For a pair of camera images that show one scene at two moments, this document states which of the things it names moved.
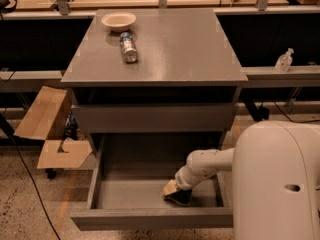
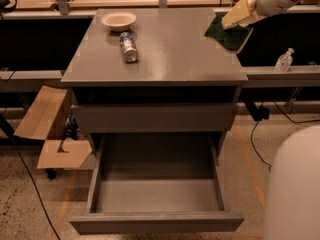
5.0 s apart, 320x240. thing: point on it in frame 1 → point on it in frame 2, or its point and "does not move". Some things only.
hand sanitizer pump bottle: (284, 61) does not move
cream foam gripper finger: (170, 187) → (244, 14)
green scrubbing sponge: (182, 196) → (232, 39)
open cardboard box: (46, 120) does not move
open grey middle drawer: (129, 174) does not move
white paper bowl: (119, 21) does not move
